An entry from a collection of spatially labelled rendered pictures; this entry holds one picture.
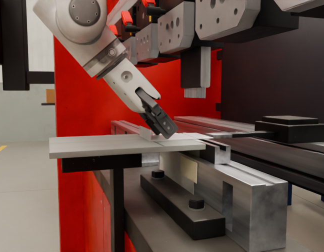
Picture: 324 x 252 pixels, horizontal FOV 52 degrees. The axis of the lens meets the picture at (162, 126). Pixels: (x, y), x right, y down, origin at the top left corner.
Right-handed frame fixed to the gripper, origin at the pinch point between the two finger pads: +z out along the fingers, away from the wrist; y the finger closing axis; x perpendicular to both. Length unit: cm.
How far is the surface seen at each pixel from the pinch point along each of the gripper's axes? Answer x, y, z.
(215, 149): -1.9, -13.0, 5.6
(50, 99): 15, 238, -13
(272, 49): -57, 41, 20
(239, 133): -11.0, -2.5, 12.1
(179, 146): 1.8, -10.0, 1.8
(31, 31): -51, 723, -139
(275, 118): -20.3, -1.2, 16.4
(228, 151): -3.5, -13.0, 7.6
